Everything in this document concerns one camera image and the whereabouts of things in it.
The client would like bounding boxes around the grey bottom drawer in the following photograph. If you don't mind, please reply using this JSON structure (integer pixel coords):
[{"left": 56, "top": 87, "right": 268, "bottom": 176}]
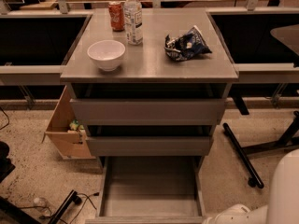
[{"left": 85, "top": 156, "right": 207, "bottom": 224}]

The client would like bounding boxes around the grey drawer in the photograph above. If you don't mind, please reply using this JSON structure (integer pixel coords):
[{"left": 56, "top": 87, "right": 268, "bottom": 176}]
[
  {"left": 85, "top": 156, "right": 207, "bottom": 224},
  {"left": 67, "top": 83, "right": 227, "bottom": 125},
  {"left": 87, "top": 125, "right": 213, "bottom": 156}
]

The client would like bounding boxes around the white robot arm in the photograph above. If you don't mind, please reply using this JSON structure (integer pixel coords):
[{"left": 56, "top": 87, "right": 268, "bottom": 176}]
[{"left": 202, "top": 149, "right": 299, "bottom": 224}]

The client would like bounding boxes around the grey top drawer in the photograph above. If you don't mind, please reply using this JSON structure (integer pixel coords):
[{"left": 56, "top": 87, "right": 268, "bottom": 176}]
[{"left": 67, "top": 83, "right": 227, "bottom": 125}]

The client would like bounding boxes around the grey drawer cabinet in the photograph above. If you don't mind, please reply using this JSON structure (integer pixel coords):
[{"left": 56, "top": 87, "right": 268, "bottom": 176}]
[{"left": 60, "top": 7, "right": 240, "bottom": 166}]

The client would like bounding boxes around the grey middle drawer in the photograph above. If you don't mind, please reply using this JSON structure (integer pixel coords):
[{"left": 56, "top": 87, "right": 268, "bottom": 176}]
[{"left": 87, "top": 125, "right": 213, "bottom": 156}]

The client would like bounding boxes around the white bowl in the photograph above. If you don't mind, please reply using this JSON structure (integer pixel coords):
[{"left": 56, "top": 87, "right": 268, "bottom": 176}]
[{"left": 87, "top": 40, "right": 126, "bottom": 71}]

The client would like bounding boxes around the blue crumpled chip bag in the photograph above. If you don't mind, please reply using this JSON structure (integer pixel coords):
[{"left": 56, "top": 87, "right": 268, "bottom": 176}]
[{"left": 164, "top": 25, "right": 212, "bottom": 62}]

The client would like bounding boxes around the green item in box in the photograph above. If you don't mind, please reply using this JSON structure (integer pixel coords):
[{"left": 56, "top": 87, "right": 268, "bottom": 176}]
[{"left": 69, "top": 119, "right": 84, "bottom": 132}]

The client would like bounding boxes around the cardboard box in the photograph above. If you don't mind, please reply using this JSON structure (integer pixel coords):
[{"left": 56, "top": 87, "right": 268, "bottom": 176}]
[{"left": 45, "top": 88, "right": 93, "bottom": 159}]

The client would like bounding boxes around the clear plastic water bottle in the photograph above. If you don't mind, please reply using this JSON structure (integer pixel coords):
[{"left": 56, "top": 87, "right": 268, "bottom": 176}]
[{"left": 123, "top": 0, "right": 143, "bottom": 45}]

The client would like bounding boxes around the orange soda can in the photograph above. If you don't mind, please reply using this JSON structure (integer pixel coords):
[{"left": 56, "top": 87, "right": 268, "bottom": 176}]
[{"left": 108, "top": 1, "right": 124, "bottom": 32}]

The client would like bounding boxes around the black stand base right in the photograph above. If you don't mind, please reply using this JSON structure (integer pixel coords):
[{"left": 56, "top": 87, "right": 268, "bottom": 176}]
[{"left": 222, "top": 111, "right": 299, "bottom": 189}]

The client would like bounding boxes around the clear bottle on floor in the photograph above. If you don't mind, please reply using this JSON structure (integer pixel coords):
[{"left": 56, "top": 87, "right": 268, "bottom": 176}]
[{"left": 33, "top": 197, "right": 51, "bottom": 217}]

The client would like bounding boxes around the black stand leg left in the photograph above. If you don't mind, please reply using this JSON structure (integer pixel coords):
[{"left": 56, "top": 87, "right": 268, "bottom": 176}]
[{"left": 0, "top": 189, "right": 83, "bottom": 224}]

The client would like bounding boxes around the black cable on floor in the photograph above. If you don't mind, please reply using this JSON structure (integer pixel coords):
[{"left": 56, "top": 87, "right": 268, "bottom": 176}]
[{"left": 19, "top": 191, "right": 101, "bottom": 221}]

